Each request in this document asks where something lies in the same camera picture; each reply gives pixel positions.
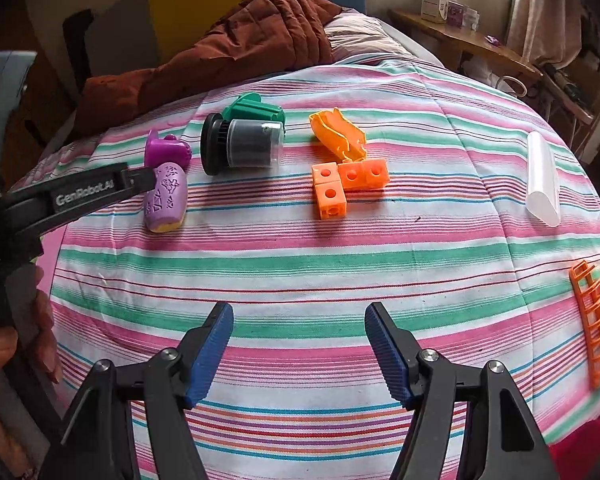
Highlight pale pillow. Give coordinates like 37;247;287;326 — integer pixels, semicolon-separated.
325;10;433;67

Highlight orange plastic scoop piece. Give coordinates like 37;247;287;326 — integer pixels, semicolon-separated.
308;107;368;162

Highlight person's left hand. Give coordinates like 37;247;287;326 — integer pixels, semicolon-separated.
0;266;63;386

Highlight purple textured oval toy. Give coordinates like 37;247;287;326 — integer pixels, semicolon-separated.
143;162;189;234

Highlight green plastic ring clip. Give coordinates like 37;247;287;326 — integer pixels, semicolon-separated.
222;92;285;124

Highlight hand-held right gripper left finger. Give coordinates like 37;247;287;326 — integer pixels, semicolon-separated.
37;302;234;480

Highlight white cable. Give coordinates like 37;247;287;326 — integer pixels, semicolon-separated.
495;75;531;99

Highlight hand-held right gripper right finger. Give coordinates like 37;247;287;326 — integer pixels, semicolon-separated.
365;302;561;480

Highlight black-capped clear container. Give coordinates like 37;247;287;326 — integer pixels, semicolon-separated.
200;112;286;177

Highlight beige curtain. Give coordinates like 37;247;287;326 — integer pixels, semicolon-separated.
505;0;587;69

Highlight grey yellow blue headboard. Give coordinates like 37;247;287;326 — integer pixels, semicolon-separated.
25;0;366;93

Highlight brown quilted blanket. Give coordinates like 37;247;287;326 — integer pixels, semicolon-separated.
75;0;343;136

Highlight wooden shelf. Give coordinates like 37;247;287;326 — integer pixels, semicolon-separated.
387;7;544;87

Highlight magenta mushroom-shaped toy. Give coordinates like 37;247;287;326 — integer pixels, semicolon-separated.
145;130;191;167

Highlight orange plastic ladder piece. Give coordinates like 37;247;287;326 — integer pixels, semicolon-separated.
568;260;600;392

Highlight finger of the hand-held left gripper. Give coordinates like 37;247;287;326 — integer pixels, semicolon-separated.
121;166;157;195

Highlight orange linked cube blocks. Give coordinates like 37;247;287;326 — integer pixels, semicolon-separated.
311;157;390;221

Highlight purple small box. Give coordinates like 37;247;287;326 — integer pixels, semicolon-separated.
445;1;469;29

